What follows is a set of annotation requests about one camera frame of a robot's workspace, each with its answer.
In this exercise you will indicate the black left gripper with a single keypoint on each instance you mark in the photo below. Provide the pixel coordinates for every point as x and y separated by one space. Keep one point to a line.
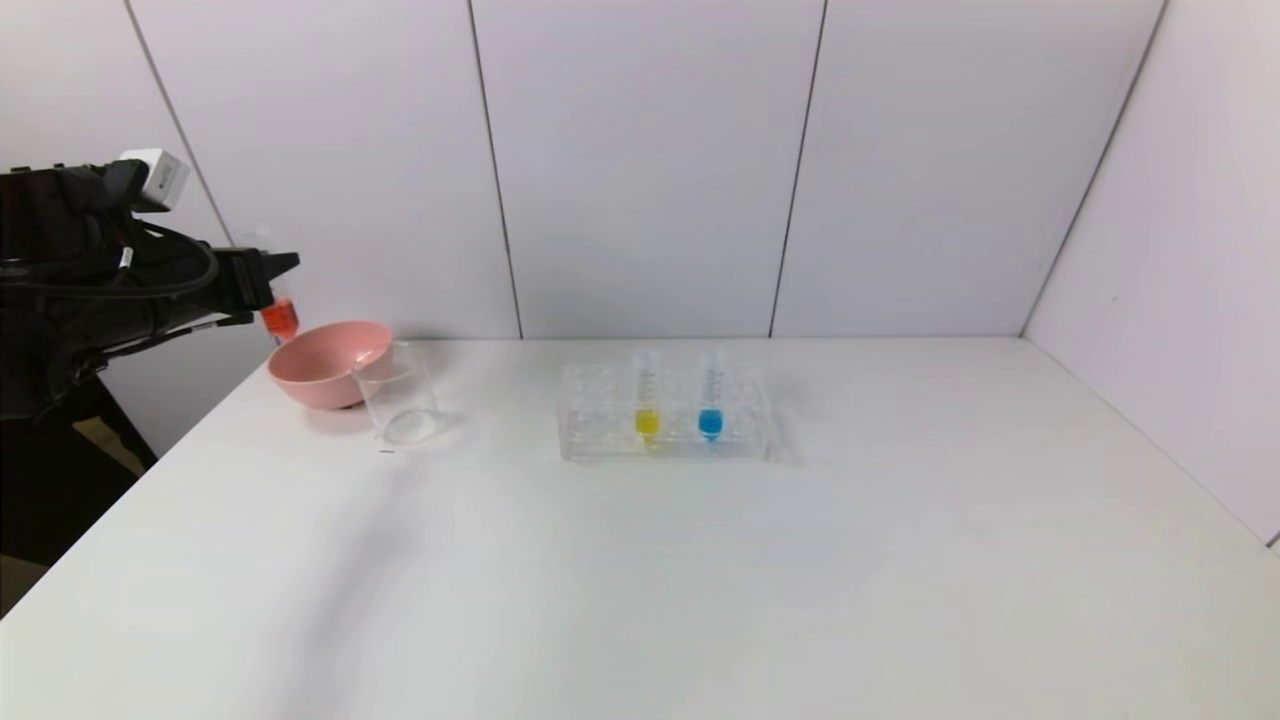
240 279

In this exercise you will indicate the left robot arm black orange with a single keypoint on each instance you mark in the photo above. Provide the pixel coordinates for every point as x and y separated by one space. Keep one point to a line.
40 330

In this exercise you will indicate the test tube with yellow pigment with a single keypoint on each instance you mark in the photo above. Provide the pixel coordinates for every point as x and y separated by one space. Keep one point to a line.
647 422

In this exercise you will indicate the brown cardboard box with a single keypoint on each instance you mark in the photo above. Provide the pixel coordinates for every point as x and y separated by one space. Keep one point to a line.
110 445

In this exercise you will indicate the test tube with red pigment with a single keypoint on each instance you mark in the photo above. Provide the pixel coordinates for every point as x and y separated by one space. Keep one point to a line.
280 320

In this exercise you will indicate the test tube with blue pigment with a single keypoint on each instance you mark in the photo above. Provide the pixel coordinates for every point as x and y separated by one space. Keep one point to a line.
710 422

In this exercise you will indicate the pink bowl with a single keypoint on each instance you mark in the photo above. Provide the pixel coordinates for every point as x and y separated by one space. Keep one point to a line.
315 375

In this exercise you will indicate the clear glass beaker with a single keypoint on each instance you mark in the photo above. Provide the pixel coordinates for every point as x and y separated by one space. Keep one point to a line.
405 420

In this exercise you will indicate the clear acrylic test tube rack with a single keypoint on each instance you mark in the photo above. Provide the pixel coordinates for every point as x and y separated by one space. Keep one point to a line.
745 430

